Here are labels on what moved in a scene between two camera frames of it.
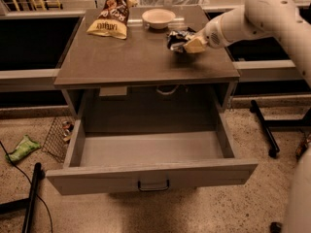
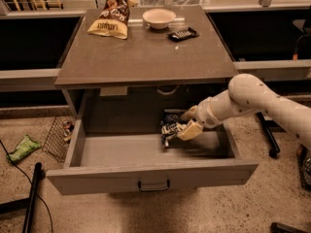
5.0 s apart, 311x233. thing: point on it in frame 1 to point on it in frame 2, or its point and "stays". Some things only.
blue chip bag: x=176 y=39 to x=170 y=126
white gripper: x=213 y=33 to x=204 y=115
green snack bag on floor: x=25 y=147 stays
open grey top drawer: x=114 y=161 stays
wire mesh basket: x=58 y=137 stays
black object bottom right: x=275 y=227 stays
